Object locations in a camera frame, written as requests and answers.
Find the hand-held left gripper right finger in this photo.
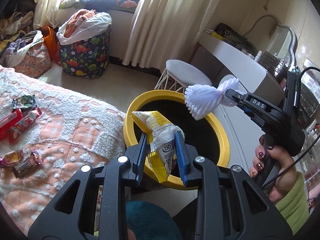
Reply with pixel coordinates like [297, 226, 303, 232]
[174, 130, 293, 240]

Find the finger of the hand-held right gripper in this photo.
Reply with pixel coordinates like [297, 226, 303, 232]
[237, 103, 266, 130]
[226, 89, 251, 106]

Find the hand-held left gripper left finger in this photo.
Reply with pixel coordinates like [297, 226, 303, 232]
[27, 131, 148, 240]

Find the yellow snack packet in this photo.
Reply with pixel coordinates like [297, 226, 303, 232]
[131, 110, 186, 183]

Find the large white foam net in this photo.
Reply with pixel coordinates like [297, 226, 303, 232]
[185, 78, 242, 121]

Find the yellow-rimmed black bin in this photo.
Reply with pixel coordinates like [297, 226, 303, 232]
[123, 90, 231, 189]

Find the dark purple snack wrapper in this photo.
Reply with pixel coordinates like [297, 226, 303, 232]
[12, 150, 44, 178]

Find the red colourful snack packet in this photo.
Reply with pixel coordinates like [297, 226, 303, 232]
[7, 107, 42, 144]

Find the green black snack wrapper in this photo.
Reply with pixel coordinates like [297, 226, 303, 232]
[12, 94, 36, 111]

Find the purple yellow snack wrapper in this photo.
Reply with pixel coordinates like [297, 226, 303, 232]
[0, 150, 25, 168]

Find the long red snack box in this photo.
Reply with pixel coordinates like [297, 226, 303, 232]
[0, 109, 23, 141]

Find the person's right forearm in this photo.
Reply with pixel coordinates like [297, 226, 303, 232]
[274, 170, 311, 236]

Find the person's right hand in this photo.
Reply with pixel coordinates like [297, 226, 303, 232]
[249, 134, 297, 203]

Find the white rounded cabinet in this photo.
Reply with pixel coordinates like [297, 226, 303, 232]
[216, 74, 283, 178]

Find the white vanity table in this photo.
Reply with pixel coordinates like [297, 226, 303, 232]
[199, 34, 276, 101]

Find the mosaic storage box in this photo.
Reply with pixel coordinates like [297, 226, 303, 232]
[261, 51, 291, 81]

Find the white round stool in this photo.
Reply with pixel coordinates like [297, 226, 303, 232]
[154, 59, 213, 93]

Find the dark olive bag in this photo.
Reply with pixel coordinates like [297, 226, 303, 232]
[214, 23, 258, 57]

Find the teal fleece clothing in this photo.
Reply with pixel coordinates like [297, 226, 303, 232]
[125, 201, 184, 240]

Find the peach patterned blanket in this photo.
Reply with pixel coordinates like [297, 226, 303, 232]
[0, 65, 131, 221]

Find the white framed vanity mirror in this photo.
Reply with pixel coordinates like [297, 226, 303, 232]
[265, 14, 299, 63]

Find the cream curtain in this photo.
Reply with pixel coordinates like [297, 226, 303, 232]
[34, 0, 73, 31]
[122, 0, 227, 68]

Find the dinosaur print laundry basket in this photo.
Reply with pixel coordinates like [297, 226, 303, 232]
[57, 9, 112, 79]

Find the white bag of orange clothes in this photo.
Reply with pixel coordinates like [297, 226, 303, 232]
[57, 9, 112, 46]

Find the floral fabric bag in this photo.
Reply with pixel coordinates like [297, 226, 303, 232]
[15, 41, 53, 79]

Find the orange plastic bag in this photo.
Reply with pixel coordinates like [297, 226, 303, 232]
[40, 25, 62, 67]

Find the crumpled white plastic bag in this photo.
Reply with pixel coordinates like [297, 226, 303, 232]
[5, 30, 44, 67]

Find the lavender cloth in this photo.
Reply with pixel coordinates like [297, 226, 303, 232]
[0, 39, 23, 61]

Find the pile of clothes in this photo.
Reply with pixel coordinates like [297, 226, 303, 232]
[0, 0, 36, 46]

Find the black cable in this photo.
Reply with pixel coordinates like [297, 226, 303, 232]
[261, 66, 320, 189]

